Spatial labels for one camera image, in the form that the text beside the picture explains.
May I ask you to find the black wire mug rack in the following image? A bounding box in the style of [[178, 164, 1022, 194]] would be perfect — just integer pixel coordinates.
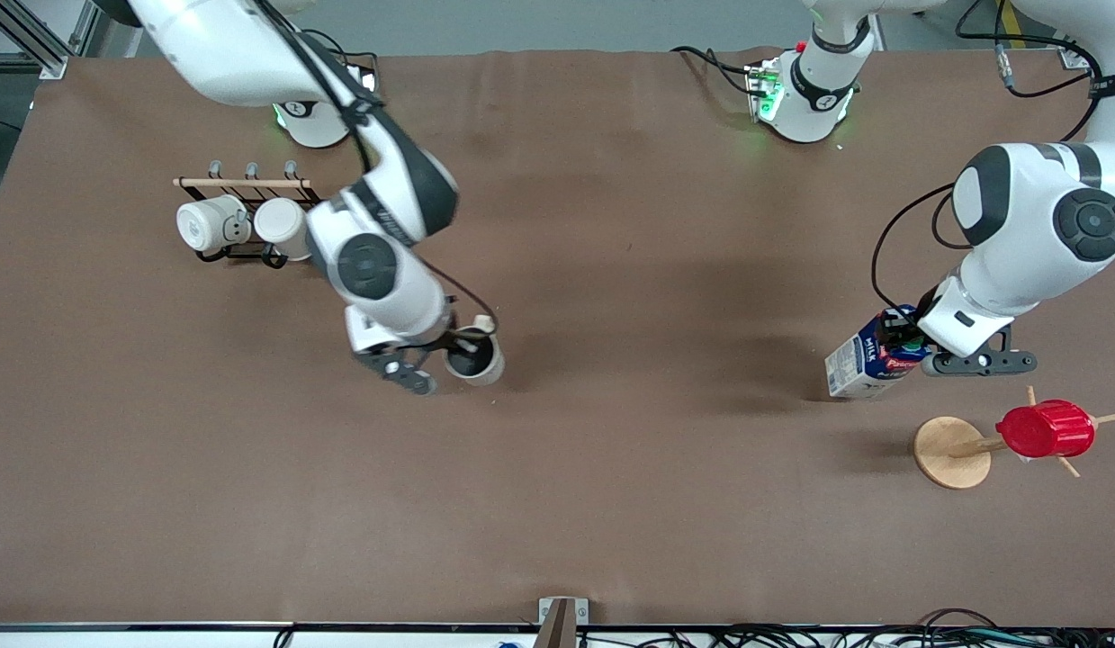
[[173, 159, 342, 270]]

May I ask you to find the black right arm base cable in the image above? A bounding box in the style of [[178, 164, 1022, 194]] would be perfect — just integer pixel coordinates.
[[303, 30, 380, 71]]

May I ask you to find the brown camera post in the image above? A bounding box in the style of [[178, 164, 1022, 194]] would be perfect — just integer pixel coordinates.
[[531, 598, 579, 648]]

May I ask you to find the wooden mug tree stand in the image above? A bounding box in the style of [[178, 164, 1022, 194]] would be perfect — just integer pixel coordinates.
[[913, 384, 1115, 491]]

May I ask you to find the white ceramic mug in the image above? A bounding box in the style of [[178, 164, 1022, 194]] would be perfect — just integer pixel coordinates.
[[253, 196, 313, 264], [175, 193, 253, 256]]

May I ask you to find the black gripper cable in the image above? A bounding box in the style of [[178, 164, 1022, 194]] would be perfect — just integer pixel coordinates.
[[254, 0, 500, 330], [869, 182, 959, 317]]

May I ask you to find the black arm base cable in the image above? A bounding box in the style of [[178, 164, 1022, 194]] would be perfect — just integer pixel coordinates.
[[303, 30, 380, 71], [670, 44, 758, 96]]

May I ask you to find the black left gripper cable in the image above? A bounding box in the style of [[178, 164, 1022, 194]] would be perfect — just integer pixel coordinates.
[[869, 182, 959, 317]]

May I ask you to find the grey mug with lettering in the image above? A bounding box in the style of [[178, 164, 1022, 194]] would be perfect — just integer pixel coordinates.
[[443, 314, 507, 388]]

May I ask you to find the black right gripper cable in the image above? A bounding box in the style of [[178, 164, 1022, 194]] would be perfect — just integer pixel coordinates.
[[254, 0, 500, 330]]

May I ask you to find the black looped cable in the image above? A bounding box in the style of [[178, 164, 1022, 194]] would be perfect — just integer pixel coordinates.
[[915, 607, 1001, 632]]

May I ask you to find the brown table cover sheet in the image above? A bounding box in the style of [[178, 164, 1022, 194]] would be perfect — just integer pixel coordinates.
[[0, 47, 1115, 629]]

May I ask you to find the blue milk carton green cap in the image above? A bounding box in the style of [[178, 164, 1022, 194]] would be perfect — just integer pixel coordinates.
[[823, 305, 935, 401]]

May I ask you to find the red plastic cup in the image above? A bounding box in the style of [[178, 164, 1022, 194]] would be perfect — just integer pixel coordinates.
[[994, 399, 1097, 460]]

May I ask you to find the black left arm base cable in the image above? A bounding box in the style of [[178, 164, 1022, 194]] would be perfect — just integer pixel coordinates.
[[670, 44, 758, 96]]

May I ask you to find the metal mounting bracket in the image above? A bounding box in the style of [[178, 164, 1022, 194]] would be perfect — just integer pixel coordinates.
[[537, 596, 590, 627]]

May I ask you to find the black tangled cable bundle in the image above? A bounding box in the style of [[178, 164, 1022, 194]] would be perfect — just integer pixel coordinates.
[[577, 623, 1115, 648]]

